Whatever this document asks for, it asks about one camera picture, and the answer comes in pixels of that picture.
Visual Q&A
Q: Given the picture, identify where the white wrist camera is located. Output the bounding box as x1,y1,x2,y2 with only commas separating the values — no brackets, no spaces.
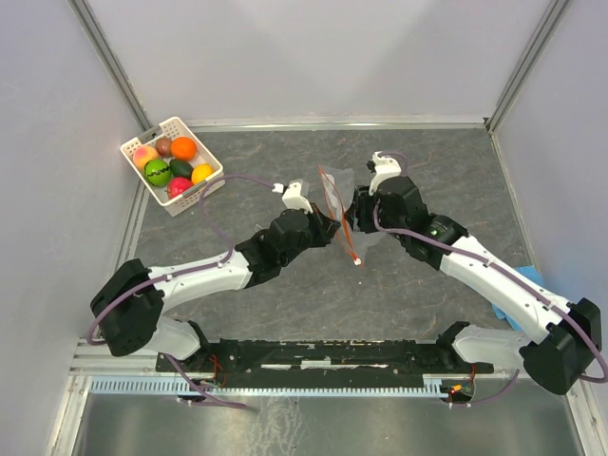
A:
367,151,409,196
272,180,313,214

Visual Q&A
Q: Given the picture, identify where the green watermelon toy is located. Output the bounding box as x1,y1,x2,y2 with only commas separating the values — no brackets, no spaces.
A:
143,159,172,187

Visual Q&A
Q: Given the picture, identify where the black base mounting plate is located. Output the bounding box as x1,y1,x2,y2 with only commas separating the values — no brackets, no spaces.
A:
181,339,494,390

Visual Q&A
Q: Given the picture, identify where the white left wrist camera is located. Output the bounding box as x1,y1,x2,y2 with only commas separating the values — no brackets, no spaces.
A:
272,180,313,214

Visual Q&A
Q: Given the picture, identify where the light blue cable duct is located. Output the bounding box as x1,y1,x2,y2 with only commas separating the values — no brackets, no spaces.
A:
89,373,452,398

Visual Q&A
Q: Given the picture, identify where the clear zip top bag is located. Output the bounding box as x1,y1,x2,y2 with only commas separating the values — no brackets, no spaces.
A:
317,165,385,266

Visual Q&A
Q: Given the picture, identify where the dark green avocado toy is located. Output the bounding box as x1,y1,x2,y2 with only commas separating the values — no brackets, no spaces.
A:
169,159,194,180

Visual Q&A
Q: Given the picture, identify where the white plastic basket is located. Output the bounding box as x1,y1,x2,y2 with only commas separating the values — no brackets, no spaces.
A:
121,117,224,217

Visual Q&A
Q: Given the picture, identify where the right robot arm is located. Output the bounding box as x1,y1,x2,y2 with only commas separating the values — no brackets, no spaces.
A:
348,176,607,395

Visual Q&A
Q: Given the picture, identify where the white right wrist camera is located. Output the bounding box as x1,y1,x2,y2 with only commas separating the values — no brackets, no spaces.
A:
367,151,409,196

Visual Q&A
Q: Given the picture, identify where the aluminium frame rail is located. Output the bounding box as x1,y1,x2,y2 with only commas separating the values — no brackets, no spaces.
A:
68,337,586,379

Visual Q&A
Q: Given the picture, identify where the red apple toy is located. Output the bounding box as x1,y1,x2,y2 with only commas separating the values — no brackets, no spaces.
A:
165,177,193,200

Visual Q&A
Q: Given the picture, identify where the blue patterned cloth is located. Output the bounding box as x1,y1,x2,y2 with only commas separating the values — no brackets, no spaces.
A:
491,265,544,331

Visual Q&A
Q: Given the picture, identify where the brown toy fruit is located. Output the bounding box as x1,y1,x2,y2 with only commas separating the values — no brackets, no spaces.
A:
155,137,172,157

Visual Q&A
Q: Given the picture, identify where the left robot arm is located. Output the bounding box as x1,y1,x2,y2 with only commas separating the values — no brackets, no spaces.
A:
87,208,341,371

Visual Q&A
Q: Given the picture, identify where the orange toy fruit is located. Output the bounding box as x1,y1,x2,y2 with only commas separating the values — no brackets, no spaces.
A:
170,136,198,161

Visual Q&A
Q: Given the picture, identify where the yellow lemon toy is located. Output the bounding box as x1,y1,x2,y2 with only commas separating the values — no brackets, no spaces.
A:
190,163,214,185

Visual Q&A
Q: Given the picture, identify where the peach toy fruit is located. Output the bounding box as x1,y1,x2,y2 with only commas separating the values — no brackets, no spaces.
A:
132,145,161,171

